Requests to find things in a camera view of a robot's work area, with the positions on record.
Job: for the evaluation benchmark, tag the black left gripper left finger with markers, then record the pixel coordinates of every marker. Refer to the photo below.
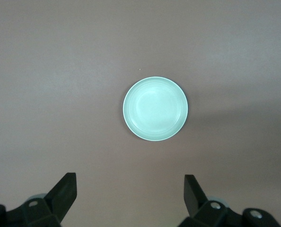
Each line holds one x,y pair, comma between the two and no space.
57,201

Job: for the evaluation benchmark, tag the mint green round plate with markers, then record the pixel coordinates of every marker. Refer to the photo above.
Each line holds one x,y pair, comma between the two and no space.
155,108

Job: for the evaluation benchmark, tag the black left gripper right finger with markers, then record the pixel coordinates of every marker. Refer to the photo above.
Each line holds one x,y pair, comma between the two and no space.
195,201

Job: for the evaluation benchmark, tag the brown table mat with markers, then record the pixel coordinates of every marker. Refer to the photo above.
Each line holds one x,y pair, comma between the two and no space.
60,94

